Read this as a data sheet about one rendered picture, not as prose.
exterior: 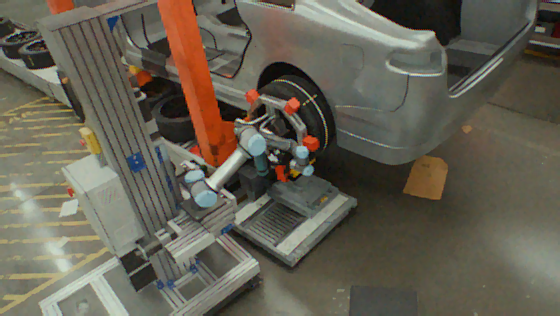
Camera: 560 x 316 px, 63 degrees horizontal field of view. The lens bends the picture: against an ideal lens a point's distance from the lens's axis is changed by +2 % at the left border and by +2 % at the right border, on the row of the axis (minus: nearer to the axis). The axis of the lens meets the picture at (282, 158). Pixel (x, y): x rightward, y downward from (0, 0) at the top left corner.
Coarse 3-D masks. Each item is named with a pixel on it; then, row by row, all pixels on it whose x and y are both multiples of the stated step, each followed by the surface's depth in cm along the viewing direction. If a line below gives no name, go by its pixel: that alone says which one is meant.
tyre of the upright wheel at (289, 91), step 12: (276, 84) 322; (288, 84) 320; (300, 84) 320; (312, 84) 321; (276, 96) 321; (288, 96) 312; (300, 96) 312; (312, 96) 316; (300, 108) 309; (312, 108) 312; (324, 108) 318; (312, 120) 311; (324, 120) 318; (312, 132) 314; (324, 132) 320; (324, 144) 328; (312, 156) 328
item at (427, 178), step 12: (420, 168) 408; (432, 168) 406; (444, 168) 404; (408, 180) 397; (420, 180) 395; (432, 180) 393; (444, 180) 391; (408, 192) 383; (420, 192) 382; (432, 192) 381
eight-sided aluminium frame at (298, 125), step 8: (264, 96) 322; (256, 104) 328; (272, 104) 315; (280, 104) 309; (248, 112) 341; (256, 112) 343; (296, 120) 312; (296, 128) 310; (304, 128) 311; (304, 136) 315
